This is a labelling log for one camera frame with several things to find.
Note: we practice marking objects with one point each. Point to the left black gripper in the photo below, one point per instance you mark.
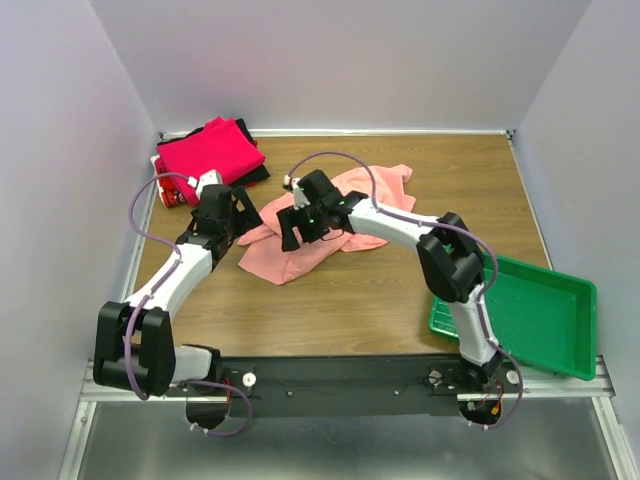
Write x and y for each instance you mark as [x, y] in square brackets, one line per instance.
[249, 218]

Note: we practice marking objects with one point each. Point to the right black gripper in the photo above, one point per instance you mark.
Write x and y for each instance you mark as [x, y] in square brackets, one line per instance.
[287, 219]

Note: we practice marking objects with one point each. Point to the salmon pink t-shirt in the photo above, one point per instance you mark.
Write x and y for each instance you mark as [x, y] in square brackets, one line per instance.
[265, 259]

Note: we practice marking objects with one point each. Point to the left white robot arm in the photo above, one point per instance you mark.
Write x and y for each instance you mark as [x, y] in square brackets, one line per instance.
[134, 348]

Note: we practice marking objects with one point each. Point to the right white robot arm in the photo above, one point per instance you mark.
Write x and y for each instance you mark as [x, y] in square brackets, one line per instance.
[449, 254]

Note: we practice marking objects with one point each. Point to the folded magenta t-shirt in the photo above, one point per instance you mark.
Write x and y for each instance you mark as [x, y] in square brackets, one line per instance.
[169, 150]

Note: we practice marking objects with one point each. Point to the folded red white t-shirt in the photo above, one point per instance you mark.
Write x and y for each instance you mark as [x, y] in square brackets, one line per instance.
[169, 194]

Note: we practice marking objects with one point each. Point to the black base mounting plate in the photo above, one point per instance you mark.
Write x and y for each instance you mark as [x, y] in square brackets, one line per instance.
[252, 388]

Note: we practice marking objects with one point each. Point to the green plastic tray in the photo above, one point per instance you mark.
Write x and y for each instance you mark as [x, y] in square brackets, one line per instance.
[543, 318]

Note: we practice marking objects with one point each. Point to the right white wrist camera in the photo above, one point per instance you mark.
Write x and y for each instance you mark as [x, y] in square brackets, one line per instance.
[293, 186]

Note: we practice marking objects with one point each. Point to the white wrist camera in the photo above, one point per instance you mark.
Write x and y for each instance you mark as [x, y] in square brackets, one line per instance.
[209, 178]
[293, 186]

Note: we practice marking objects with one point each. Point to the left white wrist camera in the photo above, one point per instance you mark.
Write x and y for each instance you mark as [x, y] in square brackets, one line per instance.
[209, 178]

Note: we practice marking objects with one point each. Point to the aluminium table frame rail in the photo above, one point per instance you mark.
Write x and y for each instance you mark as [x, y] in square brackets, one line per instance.
[564, 429]

